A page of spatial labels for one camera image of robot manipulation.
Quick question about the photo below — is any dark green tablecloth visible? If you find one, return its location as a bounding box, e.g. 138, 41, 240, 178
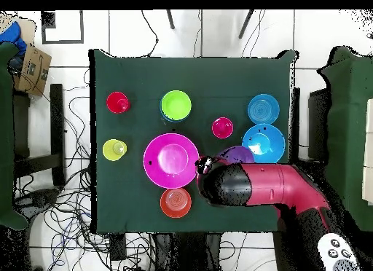
88, 48, 299, 235

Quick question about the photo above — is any dark tripod leg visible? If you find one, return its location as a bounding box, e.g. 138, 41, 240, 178
166, 9, 176, 30
238, 9, 254, 39

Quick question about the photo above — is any large pink bowl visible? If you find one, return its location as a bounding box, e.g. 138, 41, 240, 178
143, 133, 200, 189

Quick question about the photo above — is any orange bowl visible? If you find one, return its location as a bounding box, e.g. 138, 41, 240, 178
160, 187, 192, 219

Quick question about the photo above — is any tangle of floor cables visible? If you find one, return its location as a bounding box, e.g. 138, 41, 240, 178
14, 69, 170, 271

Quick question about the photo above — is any green bowl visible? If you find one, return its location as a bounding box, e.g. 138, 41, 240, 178
160, 90, 192, 121

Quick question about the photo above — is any large blue bowl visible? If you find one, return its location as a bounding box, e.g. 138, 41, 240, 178
241, 123, 286, 165

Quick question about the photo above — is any blue cloth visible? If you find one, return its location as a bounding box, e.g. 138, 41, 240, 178
0, 21, 28, 56

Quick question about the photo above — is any black hanging cable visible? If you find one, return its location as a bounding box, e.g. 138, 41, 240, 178
141, 9, 160, 58

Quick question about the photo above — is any white box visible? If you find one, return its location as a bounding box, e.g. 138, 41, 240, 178
361, 98, 373, 206

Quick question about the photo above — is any yellow cup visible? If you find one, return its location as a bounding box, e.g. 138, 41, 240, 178
102, 138, 128, 162

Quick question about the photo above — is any cardboard box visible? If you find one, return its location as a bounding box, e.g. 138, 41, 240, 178
0, 13, 52, 97

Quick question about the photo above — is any crimson cup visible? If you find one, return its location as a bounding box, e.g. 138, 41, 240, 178
211, 117, 235, 139

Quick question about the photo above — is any dark grey stand base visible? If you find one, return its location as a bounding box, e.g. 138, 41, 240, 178
12, 188, 60, 218

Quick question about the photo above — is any green cloth on side table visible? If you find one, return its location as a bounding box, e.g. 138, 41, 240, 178
0, 42, 28, 231
317, 46, 373, 232

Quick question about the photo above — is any black power strip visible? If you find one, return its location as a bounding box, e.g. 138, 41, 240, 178
109, 234, 127, 262

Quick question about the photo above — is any black chair frame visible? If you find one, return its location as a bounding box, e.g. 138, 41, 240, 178
12, 83, 66, 187

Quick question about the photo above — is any purple bowl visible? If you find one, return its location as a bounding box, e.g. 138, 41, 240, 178
217, 145, 256, 165

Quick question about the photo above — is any black monitor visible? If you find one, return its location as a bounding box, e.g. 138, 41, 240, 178
307, 88, 331, 162

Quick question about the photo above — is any small blue bowl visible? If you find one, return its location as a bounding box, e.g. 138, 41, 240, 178
159, 98, 192, 123
247, 93, 280, 126

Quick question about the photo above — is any red cup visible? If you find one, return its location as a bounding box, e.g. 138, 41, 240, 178
106, 91, 131, 114

